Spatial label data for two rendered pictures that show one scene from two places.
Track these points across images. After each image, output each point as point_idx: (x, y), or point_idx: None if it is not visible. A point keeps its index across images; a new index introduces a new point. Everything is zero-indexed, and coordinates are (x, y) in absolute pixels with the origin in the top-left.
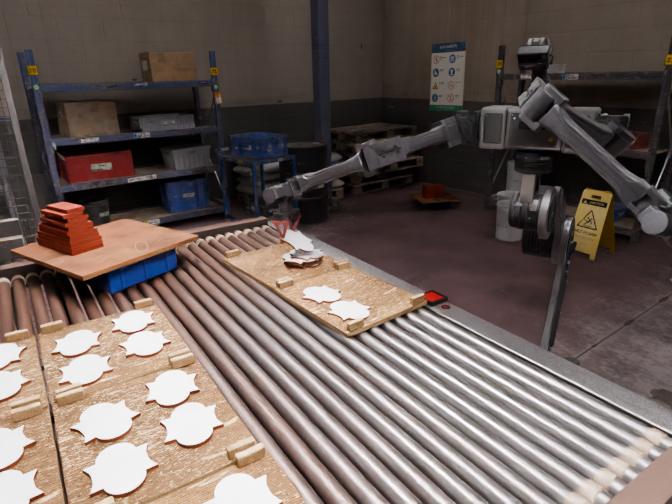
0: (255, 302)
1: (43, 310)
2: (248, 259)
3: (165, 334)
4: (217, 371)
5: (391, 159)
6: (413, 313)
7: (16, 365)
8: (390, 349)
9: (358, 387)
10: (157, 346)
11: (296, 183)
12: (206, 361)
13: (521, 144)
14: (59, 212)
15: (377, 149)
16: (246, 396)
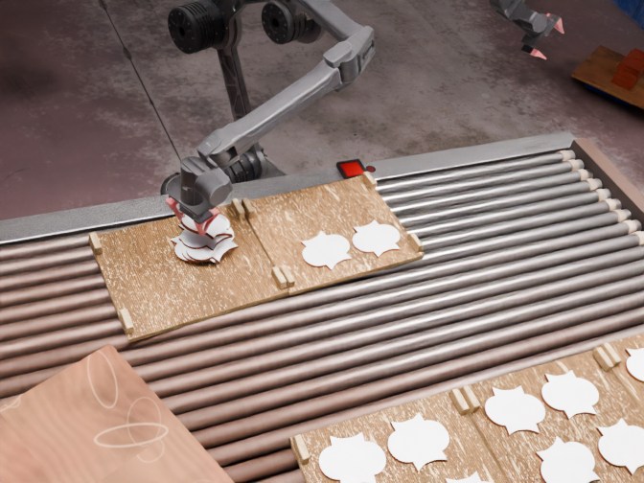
0: (300, 322)
1: None
2: (153, 305)
3: (393, 421)
4: (470, 375)
5: (369, 57)
6: (380, 195)
7: None
8: (449, 234)
9: (501, 274)
10: (431, 425)
11: (227, 150)
12: (450, 383)
13: None
14: None
15: (361, 54)
16: (511, 356)
